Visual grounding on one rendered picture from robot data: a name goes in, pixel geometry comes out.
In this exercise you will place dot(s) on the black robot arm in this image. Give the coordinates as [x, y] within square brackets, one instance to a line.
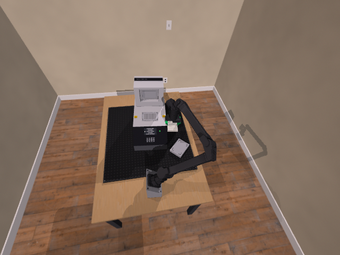
[209, 145]

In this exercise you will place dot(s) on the white well plate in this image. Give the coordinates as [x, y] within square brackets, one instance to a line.
[172, 127]

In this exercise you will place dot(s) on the grey benchtop lab instrument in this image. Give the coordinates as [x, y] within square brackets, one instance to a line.
[149, 127]

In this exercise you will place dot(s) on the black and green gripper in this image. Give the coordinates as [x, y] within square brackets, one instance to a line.
[173, 118]

